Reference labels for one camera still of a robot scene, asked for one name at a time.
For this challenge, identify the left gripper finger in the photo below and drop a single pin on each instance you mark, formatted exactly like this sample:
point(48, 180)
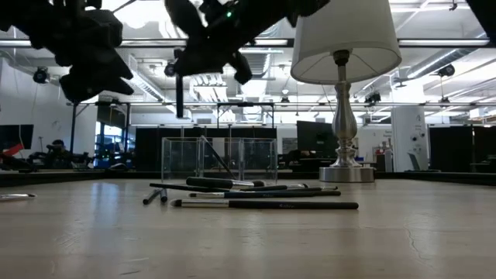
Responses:
point(97, 87)
point(112, 64)

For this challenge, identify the thin black makeup brush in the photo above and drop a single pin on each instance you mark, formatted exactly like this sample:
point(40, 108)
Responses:
point(217, 155)

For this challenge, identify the thick black makeup brush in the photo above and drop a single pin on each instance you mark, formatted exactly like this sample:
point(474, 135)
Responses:
point(209, 182)
point(271, 194)

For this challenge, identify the thin brush long silver ferrule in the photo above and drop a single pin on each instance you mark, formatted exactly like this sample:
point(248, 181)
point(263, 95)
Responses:
point(17, 197)

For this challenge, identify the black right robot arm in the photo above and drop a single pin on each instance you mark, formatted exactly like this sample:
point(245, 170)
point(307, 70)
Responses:
point(263, 15)

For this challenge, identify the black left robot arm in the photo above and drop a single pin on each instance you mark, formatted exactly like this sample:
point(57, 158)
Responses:
point(23, 15)

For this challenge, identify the background black robot arm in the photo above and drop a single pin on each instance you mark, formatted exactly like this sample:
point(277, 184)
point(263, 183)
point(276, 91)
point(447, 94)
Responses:
point(83, 159)

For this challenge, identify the black ceiling spotlight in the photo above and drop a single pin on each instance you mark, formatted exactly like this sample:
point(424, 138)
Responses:
point(169, 69)
point(40, 75)
point(446, 70)
point(373, 97)

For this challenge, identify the black truss bar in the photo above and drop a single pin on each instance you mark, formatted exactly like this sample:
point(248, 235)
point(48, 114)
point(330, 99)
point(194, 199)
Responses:
point(240, 104)

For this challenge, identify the person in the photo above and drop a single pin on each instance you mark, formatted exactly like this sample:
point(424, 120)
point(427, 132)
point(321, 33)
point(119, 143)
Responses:
point(58, 153)

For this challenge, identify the red object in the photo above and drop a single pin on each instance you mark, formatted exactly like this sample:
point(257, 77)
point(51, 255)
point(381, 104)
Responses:
point(13, 149)

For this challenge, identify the clear acrylic organizer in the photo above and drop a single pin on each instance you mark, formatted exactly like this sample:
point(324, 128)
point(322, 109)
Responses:
point(255, 155)

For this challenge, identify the large black monitor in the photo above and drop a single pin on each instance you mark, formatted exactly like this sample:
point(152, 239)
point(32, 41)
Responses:
point(314, 135)

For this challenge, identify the table lamp white shade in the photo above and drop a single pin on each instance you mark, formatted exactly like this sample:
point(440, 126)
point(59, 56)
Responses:
point(345, 124)

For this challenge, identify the white poster board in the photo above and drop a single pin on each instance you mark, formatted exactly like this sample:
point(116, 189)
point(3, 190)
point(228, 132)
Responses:
point(372, 135)

